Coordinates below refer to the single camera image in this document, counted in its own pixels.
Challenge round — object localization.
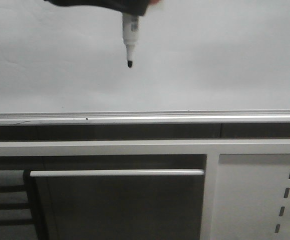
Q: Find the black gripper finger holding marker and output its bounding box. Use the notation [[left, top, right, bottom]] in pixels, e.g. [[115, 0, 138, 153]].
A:
[[48, 0, 150, 16]]

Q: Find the white black-tip whiteboard marker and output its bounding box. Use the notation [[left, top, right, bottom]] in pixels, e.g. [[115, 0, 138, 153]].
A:
[[122, 13, 139, 68]]

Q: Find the white perforated side panel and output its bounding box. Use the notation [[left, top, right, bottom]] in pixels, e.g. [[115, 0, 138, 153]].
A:
[[211, 154, 290, 240]]

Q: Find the white whiteboard with aluminium frame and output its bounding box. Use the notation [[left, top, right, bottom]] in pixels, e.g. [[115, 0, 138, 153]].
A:
[[0, 0, 290, 126]]

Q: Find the white metal workbench frame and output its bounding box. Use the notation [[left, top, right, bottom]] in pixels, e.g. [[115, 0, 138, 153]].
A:
[[0, 139, 290, 240]]

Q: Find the dark panel with white rail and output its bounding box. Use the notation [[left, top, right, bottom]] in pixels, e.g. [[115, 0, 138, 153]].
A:
[[30, 169, 205, 240]]

